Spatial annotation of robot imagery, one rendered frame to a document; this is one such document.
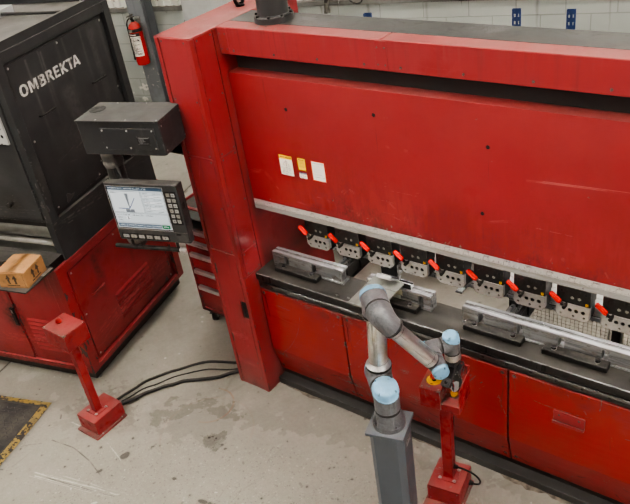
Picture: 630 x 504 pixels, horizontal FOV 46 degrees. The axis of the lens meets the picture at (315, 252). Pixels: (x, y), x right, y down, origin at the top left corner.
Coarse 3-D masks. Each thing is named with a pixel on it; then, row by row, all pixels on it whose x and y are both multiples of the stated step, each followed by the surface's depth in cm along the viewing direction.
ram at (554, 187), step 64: (256, 128) 392; (320, 128) 365; (384, 128) 341; (448, 128) 321; (512, 128) 302; (576, 128) 286; (256, 192) 418; (320, 192) 388; (384, 192) 361; (448, 192) 338; (512, 192) 318; (576, 192) 300; (512, 256) 336; (576, 256) 316
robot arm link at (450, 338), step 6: (450, 330) 337; (444, 336) 334; (450, 336) 334; (456, 336) 333; (444, 342) 335; (450, 342) 333; (456, 342) 334; (444, 348) 334; (450, 348) 335; (456, 348) 336; (450, 354) 338; (456, 354) 338
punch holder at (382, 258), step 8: (368, 240) 385; (376, 240) 381; (384, 240) 378; (376, 248) 384; (384, 248) 381; (392, 248) 379; (368, 256) 390; (376, 256) 387; (384, 256) 383; (392, 256) 381; (376, 264) 390; (384, 264) 386; (392, 264) 383
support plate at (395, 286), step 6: (372, 282) 394; (378, 282) 393; (384, 282) 392; (390, 282) 391; (396, 282) 391; (390, 288) 387; (396, 288) 386; (390, 294) 383; (354, 300) 382; (360, 306) 378
